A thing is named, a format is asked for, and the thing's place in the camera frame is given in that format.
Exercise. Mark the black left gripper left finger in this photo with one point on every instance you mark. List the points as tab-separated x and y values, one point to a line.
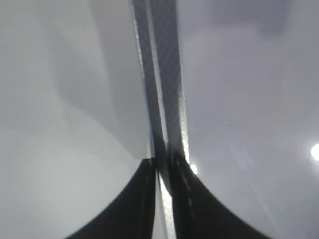
131	214

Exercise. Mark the white board with grey frame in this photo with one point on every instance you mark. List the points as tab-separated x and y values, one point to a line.
233	87

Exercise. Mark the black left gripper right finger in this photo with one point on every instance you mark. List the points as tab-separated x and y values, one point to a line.
197	213

